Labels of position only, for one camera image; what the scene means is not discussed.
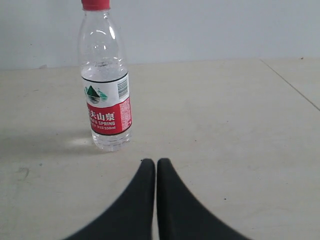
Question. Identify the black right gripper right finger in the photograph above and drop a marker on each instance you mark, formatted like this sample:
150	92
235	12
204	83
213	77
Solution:
180	215

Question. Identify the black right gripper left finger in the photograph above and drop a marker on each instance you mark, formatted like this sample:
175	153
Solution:
130	217

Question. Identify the clear water bottle red label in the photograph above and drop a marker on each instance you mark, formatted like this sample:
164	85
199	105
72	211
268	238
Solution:
105	77

